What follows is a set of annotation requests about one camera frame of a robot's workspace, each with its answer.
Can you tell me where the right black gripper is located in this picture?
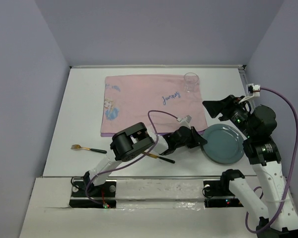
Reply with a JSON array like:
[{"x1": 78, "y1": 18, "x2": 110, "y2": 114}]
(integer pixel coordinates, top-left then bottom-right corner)
[{"x1": 202, "y1": 94, "x2": 255, "y2": 138}]

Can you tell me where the teal ceramic plate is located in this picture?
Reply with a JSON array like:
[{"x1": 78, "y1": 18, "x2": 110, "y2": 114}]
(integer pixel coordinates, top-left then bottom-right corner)
[{"x1": 203, "y1": 124, "x2": 244, "y2": 165}]

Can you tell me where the clear drinking glass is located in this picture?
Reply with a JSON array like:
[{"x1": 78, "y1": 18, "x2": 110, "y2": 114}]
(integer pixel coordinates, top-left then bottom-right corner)
[{"x1": 184, "y1": 72, "x2": 199, "y2": 93}]

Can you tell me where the pink cloth placemat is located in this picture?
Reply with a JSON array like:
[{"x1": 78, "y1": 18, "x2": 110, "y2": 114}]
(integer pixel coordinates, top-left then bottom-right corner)
[{"x1": 100, "y1": 74, "x2": 208, "y2": 137}]

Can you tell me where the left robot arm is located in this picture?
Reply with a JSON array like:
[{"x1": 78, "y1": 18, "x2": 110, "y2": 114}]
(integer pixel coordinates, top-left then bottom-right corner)
[{"x1": 82, "y1": 122, "x2": 207, "y2": 199}]

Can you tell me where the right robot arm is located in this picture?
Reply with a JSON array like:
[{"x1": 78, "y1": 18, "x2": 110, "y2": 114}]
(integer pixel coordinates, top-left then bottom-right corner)
[{"x1": 203, "y1": 95, "x2": 298, "y2": 238}]

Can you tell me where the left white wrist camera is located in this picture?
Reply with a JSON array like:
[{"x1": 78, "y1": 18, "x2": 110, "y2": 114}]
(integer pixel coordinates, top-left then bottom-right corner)
[{"x1": 177, "y1": 115, "x2": 192, "y2": 123}]

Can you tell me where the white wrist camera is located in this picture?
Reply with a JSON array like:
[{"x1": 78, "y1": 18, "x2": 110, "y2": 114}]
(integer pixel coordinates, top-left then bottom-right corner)
[
  {"x1": 177, "y1": 115, "x2": 192, "y2": 123},
  {"x1": 239, "y1": 83, "x2": 261, "y2": 104}
]

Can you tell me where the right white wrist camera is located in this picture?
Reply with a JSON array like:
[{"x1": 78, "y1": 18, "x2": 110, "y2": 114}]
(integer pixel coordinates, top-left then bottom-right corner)
[{"x1": 239, "y1": 83, "x2": 261, "y2": 104}]

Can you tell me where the gold knife black handle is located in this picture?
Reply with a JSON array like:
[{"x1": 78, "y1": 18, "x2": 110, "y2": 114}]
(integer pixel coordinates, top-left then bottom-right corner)
[{"x1": 143, "y1": 153, "x2": 175, "y2": 164}]

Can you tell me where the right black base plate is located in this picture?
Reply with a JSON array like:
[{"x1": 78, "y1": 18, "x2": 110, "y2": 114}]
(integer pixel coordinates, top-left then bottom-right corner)
[{"x1": 202, "y1": 180, "x2": 243, "y2": 208}]

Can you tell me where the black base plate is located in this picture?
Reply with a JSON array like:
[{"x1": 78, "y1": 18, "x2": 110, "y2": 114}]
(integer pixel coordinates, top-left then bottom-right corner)
[
  {"x1": 69, "y1": 177, "x2": 117, "y2": 209},
  {"x1": 202, "y1": 180, "x2": 243, "y2": 208}
]

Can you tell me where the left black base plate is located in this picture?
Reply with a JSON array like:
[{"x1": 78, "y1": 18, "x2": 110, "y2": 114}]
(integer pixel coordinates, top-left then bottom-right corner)
[{"x1": 69, "y1": 177, "x2": 117, "y2": 209}]

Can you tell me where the gold fork black handle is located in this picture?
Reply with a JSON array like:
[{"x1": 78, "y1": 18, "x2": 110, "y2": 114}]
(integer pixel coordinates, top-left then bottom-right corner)
[{"x1": 71, "y1": 144, "x2": 107, "y2": 154}]

